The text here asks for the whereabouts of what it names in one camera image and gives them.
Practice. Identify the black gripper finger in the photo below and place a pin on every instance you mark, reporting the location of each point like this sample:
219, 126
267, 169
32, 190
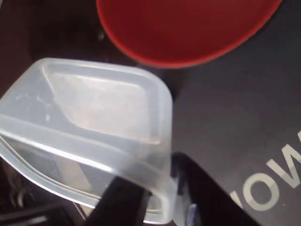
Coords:
122, 202
211, 202

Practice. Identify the clear square plastic container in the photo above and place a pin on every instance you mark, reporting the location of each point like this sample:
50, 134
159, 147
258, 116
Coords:
94, 106

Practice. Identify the large red bowl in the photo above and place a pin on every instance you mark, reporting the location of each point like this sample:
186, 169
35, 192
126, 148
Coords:
183, 30

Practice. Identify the grey mat with WOWROBO print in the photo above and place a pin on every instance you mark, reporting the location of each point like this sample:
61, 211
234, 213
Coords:
235, 106

